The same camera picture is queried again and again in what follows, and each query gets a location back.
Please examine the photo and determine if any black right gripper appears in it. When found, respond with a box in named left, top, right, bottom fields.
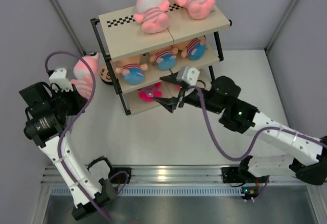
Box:
left=152, top=71, right=224, bottom=115

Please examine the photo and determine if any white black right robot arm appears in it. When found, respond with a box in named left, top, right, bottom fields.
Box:
left=155, top=68, right=326, bottom=186

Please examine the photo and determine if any white slotted cable duct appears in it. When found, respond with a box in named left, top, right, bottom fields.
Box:
left=51, top=184, right=256, bottom=197

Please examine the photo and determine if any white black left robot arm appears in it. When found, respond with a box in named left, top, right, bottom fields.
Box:
left=19, top=82, right=117, bottom=220

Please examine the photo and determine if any black-haired doll plush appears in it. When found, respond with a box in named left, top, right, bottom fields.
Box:
left=99, top=65, right=112, bottom=85

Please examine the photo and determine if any beige three-tier shelf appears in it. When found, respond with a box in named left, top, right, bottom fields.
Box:
left=91, top=0, right=231, bottom=115

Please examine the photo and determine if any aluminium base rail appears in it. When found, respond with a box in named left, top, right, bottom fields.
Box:
left=40, top=164, right=319, bottom=186

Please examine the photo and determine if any blue pants boy plush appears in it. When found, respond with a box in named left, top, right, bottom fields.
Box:
left=114, top=55, right=148, bottom=85
left=173, top=36, right=206, bottom=60
left=148, top=46, right=178, bottom=71

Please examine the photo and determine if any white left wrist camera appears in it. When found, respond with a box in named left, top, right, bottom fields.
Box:
left=49, top=68, right=73, bottom=93

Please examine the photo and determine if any right aluminium frame post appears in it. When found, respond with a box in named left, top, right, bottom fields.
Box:
left=264, top=0, right=300, bottom=54

